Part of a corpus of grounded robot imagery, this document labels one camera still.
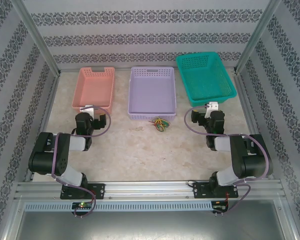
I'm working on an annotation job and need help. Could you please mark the pink plastic basket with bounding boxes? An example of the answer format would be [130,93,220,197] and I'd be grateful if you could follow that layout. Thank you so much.
[71,66,116,113]

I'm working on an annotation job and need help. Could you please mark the green plastic basket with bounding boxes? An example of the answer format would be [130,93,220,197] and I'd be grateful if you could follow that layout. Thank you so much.
[175,51,238,108]

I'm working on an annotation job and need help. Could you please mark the purple plastic basket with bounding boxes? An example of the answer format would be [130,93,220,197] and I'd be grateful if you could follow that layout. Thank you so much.
[127,66,178,121]

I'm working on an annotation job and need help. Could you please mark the left circuit board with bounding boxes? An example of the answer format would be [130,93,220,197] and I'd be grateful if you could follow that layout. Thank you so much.
[71,201,94,210]

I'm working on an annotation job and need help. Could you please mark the circuit board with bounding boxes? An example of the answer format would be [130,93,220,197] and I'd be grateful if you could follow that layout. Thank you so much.
[211,200,229,210]
[71,201,94,210]

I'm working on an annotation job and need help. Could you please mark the right circuit board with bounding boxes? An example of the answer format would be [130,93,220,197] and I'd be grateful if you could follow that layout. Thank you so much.
[211,200,229,210]

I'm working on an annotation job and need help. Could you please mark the grey metal front panel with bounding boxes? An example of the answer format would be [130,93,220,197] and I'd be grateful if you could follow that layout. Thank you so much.
[4,199,298,240]

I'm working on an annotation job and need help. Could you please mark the white plastic mounting bracket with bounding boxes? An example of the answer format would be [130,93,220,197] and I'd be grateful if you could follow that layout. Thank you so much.
[79,104,95,118]

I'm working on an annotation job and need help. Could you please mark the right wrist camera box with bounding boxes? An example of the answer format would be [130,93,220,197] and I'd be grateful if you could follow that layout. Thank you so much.
[204,101,220,118]

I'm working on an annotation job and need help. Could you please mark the right aluminium side rail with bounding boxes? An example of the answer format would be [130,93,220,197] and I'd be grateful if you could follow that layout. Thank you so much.
[233,73,275,180]

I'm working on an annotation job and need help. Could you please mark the aluminium side rail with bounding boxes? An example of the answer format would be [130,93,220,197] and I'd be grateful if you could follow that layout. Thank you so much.
[24,74,61,183]
[233,73,275,180]

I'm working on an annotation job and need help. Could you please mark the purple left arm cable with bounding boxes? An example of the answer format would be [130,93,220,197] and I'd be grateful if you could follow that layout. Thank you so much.
[50,105,113,219]

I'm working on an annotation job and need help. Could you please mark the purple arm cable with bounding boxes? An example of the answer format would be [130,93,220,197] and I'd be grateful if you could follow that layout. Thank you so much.
[50,105,113,219]
[184,104,270,216]

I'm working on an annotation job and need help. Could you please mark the left aluminium side rail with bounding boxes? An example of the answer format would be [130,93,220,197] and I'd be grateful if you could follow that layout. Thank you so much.
[24,74,61,183]

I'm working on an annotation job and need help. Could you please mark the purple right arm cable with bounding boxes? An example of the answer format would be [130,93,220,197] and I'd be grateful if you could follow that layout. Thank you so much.
[184,104,270,216]

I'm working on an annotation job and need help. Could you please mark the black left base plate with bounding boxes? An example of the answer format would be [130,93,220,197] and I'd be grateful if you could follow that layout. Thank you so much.
[59,183,106,200]

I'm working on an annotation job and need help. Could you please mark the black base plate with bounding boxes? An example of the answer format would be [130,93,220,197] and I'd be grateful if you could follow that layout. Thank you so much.
[192,181,240,200]
[59,183,106,200]

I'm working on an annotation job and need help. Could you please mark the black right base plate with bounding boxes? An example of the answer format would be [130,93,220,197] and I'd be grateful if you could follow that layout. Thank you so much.
[192,181,240,200]

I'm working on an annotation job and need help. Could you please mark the aluminium mounting rail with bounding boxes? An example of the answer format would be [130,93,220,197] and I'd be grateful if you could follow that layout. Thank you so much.
[14,181,283,201]

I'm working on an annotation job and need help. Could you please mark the right aluminium frame post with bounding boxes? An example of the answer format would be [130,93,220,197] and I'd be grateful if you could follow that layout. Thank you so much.
[234,0,283,74]

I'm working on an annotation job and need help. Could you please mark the aluminium frame post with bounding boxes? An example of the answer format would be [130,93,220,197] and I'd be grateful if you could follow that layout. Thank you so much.
[234,0,283,74]
[11,0,63,77]

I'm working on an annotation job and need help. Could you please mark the slotted white cable duct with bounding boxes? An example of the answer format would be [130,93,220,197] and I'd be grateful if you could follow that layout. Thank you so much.
[23,201,214,212]

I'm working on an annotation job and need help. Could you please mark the left aluminium frame post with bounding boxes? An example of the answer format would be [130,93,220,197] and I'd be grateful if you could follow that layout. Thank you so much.
[11,0,63,77]

